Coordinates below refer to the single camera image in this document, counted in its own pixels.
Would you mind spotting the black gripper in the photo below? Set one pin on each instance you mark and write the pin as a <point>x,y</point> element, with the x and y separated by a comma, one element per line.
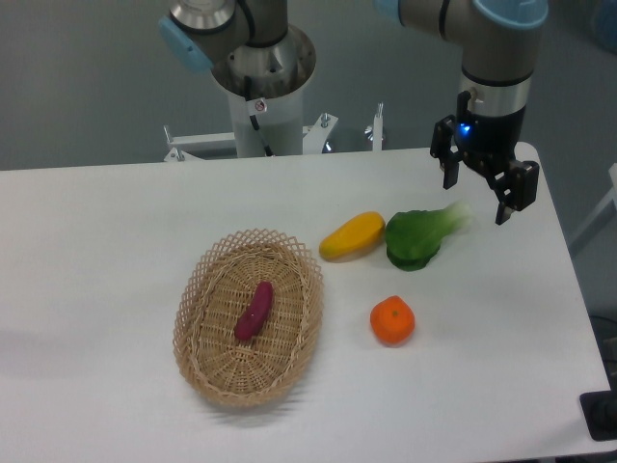
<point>487,144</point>

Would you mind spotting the purple sweet potato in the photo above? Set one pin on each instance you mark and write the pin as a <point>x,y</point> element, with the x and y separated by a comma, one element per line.
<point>252,320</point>

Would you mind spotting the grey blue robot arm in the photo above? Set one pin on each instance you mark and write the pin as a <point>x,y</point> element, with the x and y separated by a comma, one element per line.
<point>499,39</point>

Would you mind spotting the oval wicker basket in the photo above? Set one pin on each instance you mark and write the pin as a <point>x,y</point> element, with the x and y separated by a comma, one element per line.
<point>247,373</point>

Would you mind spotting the green bok choy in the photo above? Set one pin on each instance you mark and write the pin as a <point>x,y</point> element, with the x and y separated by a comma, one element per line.
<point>414,237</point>

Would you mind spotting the yellow mango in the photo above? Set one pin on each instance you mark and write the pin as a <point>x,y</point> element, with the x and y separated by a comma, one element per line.
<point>353,239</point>

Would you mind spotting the orange tangerine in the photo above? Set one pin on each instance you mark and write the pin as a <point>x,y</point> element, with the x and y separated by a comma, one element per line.
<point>392,320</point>

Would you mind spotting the black device at table edge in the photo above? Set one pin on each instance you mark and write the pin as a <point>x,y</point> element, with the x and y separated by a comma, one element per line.
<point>599,410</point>

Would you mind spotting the white frame at right edge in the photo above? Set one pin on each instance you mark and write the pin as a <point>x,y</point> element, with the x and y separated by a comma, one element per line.
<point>596,219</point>

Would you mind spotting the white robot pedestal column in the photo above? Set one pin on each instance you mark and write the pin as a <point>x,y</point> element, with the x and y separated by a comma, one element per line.
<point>265,85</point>

